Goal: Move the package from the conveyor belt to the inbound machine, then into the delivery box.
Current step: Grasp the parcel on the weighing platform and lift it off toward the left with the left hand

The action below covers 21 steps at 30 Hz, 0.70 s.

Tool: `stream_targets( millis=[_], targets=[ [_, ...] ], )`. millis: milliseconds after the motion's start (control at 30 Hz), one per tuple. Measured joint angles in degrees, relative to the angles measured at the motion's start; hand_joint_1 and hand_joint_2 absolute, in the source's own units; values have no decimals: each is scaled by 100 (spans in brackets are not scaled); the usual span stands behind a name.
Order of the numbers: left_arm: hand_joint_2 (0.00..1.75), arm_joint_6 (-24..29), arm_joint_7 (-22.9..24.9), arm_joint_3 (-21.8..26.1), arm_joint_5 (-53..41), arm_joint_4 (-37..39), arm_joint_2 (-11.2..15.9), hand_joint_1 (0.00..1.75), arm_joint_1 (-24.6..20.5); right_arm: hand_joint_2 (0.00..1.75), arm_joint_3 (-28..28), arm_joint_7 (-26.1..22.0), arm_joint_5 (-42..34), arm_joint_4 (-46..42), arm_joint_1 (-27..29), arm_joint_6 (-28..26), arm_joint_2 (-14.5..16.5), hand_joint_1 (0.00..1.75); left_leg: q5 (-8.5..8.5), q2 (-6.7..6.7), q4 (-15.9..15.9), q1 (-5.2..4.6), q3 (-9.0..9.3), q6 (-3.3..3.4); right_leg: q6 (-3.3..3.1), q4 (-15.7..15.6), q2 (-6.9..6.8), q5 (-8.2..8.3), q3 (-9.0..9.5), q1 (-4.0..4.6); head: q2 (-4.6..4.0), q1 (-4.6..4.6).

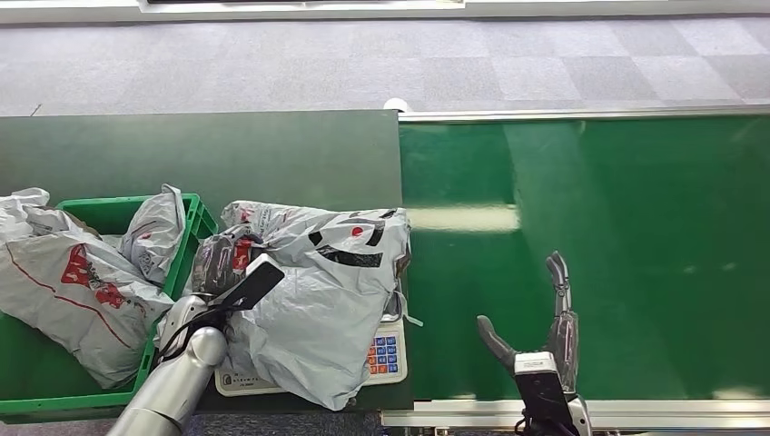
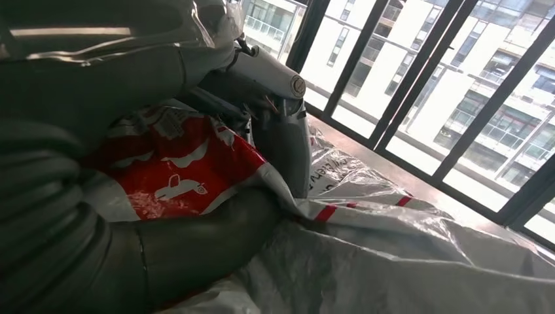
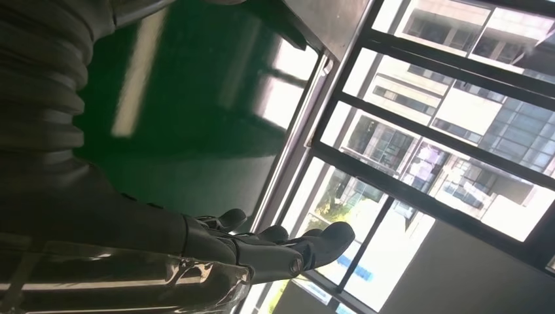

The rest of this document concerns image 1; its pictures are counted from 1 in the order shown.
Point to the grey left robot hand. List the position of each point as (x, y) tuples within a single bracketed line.
[(219, 262)]

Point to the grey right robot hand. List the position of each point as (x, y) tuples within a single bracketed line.
[(565, 337)]

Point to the grey package with black print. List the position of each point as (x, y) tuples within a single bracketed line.
[(325, 301)]

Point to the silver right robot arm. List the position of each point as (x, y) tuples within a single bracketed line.
[(580, 415)]

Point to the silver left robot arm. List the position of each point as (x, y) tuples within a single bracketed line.
[(174, 379)]

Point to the small grey crumpled package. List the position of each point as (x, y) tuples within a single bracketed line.
[(156, 234)]

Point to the large grey red-print package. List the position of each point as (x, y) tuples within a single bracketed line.
[(66, 301)]

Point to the white conveyor end roller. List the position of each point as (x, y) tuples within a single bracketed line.
[(397, 105)]

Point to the electronic scale with steel tray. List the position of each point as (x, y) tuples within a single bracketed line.
[(388, 355)]

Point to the pale grey plastic bag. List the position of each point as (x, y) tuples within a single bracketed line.
[(18, 210)]

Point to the green plastic crate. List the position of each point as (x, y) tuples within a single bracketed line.
[(36, 391)]

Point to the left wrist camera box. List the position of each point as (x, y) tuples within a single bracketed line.
[(255, 286)]

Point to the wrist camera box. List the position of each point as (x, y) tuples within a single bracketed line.
[(255, 286), (541, 385)]

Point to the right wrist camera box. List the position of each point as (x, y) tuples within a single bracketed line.
[(541, 385)]

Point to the silver conveyor side rail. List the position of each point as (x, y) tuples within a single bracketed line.
[(457, 415), (571, 113)]

